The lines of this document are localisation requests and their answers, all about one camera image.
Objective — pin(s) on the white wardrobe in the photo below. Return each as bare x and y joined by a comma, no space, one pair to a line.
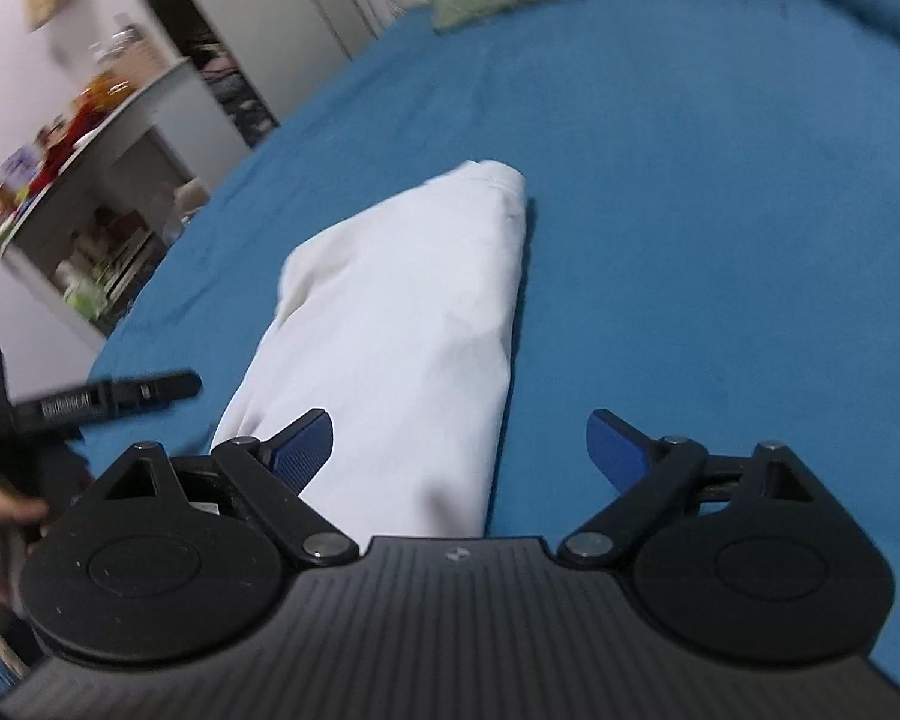
285,22

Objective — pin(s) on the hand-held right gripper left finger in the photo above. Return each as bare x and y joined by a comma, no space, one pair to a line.
300,451

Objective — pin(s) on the person's left hand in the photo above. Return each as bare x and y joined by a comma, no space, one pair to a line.
0,532

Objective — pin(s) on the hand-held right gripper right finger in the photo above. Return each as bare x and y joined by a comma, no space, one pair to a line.
613,450

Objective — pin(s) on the bed with blue sheet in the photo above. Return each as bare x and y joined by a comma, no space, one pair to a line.
682,240

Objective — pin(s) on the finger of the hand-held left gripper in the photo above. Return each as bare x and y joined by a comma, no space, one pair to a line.
112,394

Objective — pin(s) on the white printed t-shirt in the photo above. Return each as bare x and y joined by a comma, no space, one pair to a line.
397,330

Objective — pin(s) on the white shelf desk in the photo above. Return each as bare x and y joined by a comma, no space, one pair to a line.
120,187

